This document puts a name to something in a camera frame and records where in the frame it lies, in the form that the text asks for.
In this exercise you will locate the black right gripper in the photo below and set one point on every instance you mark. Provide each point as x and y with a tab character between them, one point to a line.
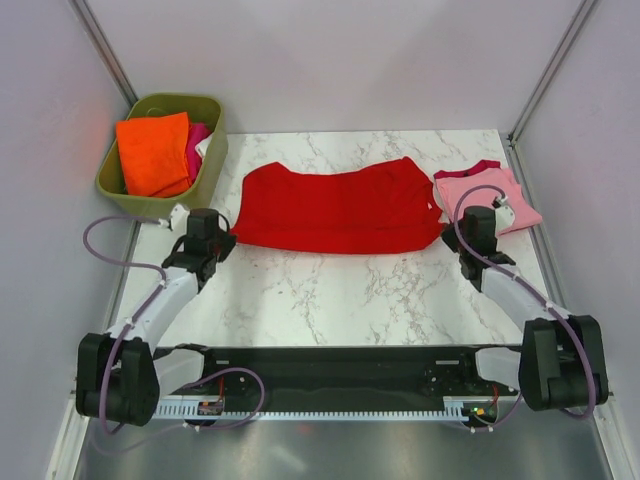
448	237

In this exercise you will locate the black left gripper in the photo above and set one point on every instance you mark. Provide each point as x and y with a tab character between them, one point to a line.
228	244

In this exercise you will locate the red t-shirt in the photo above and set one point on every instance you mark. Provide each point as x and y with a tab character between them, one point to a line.
385	208

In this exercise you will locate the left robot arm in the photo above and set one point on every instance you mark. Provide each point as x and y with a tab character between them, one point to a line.
118	378

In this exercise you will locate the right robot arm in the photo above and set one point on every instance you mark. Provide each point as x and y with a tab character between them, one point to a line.
560	363

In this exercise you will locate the folded pink t-shirt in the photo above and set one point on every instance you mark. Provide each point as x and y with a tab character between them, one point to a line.
449	189

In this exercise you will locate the white garment in bin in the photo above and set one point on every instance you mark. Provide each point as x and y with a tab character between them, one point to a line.
201	147

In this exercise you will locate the orange t-shirt in bin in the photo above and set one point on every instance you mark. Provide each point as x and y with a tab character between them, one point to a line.
152	155

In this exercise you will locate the magenta t-shirt in bin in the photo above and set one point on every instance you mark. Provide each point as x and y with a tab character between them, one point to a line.
199	138

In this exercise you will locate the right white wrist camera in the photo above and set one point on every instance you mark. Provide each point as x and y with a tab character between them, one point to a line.
504	215

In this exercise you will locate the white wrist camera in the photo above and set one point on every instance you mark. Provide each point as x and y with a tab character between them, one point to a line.
504	215
177	219

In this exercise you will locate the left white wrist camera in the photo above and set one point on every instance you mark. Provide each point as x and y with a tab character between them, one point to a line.
177	219

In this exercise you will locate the aluminium rail right of table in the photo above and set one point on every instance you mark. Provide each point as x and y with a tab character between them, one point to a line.
538	233

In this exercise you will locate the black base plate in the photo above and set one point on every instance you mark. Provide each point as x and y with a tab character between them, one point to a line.
349	378

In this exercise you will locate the grey slotted cable duct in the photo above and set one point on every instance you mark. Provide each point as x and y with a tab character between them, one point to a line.
199	409

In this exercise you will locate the right aluminium frame post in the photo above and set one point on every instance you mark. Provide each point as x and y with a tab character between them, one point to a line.
561	52

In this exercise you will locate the aluminium frame post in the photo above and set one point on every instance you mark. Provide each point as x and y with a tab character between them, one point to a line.
561	52
105	51

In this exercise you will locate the left aluminium frame post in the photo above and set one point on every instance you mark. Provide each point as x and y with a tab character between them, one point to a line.
105	51

